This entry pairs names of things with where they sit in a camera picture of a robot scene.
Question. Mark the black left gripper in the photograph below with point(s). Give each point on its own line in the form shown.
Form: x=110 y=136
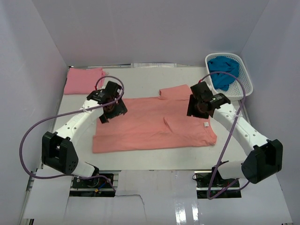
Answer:
x=116 y=111

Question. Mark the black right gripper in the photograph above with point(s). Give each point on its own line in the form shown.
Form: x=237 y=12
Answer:
x=193 y=109

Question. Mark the salmon orange t shirt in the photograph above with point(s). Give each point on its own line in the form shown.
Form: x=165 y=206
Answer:
x=154 y=123

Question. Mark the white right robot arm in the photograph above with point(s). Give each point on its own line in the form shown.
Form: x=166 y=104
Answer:
x=264 y=156

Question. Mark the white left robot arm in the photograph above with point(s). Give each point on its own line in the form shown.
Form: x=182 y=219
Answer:
x=58 y=148

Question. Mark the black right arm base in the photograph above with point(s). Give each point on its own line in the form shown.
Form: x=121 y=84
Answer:
x=202 y=180

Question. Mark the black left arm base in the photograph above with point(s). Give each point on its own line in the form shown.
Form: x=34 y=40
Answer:
x=98 y=187

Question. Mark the blue t shirt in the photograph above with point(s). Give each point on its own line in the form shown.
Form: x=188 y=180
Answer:
x=219 y=67

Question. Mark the white plastic basket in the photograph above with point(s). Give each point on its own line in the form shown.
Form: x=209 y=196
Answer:
x=241 y=84

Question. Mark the folded pink t shirt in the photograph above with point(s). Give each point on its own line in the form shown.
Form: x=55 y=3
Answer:
x=82 y=81

